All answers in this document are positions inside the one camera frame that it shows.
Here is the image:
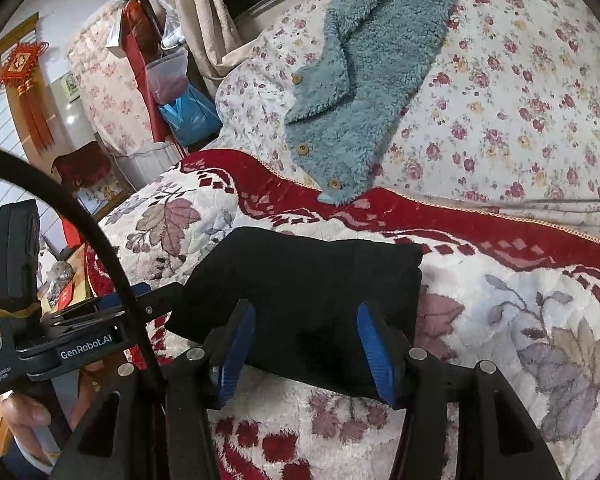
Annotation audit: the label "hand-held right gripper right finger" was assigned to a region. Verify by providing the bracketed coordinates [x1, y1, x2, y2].
[355, 301, 567, 480]

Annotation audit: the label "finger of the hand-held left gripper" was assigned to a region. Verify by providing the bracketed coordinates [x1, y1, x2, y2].
[45, 282, 186, 335]

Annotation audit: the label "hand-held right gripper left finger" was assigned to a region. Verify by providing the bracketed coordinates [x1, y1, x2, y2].
[50, 300, 258, 480]

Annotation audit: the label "black pants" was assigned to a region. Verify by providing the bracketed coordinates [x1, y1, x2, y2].
[165, 226, 424, 402]

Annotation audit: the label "person's left hand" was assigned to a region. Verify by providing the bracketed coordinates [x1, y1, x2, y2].
[0, 357, 106, 462]

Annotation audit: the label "red cloth covered chair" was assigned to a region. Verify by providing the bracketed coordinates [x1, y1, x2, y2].
[51, 141, 114, 192]

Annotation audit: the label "red and white leaf blanket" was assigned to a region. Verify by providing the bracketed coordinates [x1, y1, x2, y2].
[87, 150, 600, 480]

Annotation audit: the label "small framed picture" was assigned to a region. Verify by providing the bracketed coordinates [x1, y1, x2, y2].
[60, 72, 82, 102]

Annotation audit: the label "blue plastic bag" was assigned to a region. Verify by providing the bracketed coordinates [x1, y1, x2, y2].
[157, 85, 222, 149]

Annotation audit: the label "floral covered furniture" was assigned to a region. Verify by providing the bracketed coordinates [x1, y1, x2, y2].
[67, 0, 182, 159]

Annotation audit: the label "clear plastic bag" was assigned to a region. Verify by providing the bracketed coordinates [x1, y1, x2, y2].
[145, 47, 191, 107]

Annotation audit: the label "red hanging garment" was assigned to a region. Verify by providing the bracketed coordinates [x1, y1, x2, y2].
[120, 2, 162, 144]

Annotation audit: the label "white plastic bag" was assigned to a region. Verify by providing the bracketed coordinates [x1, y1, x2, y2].
[157, 0, 187, 52]

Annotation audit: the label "white floral quilt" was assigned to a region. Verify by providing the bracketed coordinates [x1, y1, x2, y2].
[215, 0, 600, 252]

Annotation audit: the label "teal fleece jacket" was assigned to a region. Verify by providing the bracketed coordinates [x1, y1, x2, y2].
[284, 0, 469, 207]

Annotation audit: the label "beige curtain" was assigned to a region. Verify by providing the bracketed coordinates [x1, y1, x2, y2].
[135, 0, 244, 82]

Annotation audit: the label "black cable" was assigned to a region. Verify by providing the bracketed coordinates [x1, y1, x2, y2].
[0, 144, 168, 391]

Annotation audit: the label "red knot wall ornament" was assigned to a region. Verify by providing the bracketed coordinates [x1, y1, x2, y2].
[0, 41, 57, 157]

